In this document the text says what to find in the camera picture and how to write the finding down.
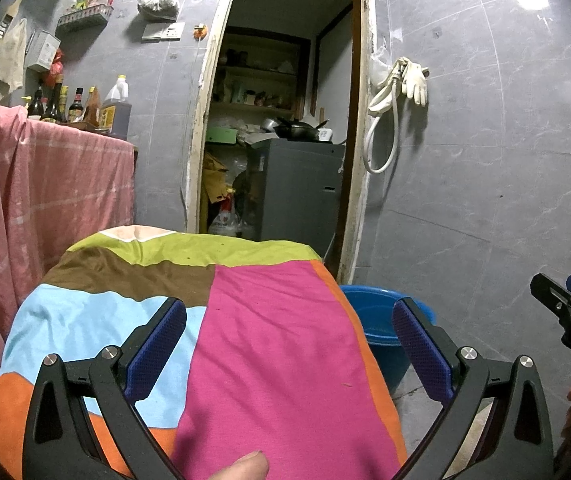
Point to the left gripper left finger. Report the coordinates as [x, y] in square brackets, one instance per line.
[60, 441]

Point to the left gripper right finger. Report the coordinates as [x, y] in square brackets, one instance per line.
[494, 422]

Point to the person's left hand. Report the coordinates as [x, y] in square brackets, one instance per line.
[252, 466]

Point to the colourful patchwork table cloth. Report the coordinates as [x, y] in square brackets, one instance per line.
[273, 358]

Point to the blue plastic bucket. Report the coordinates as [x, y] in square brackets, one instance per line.
[374, 308]

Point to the pink checked cloth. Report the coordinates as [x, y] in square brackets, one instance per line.
[57, 185]

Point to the white rubber gloves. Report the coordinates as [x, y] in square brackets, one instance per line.
[414, 81]

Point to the dark grey cabinet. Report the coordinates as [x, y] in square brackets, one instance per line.
[294, 192]

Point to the large oil jug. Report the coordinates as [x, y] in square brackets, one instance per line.
[115, 110]

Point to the dark sauce bottle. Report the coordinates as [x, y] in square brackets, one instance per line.
[52, 112]

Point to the black wok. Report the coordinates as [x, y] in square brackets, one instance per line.
[296, 131]

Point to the beige hanging towel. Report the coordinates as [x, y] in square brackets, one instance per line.
[12, 56]

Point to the hanging white plastic bag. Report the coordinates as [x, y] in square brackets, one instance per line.
[158, 10]

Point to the wall spice shelf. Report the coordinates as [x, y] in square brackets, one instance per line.
[94, 16]

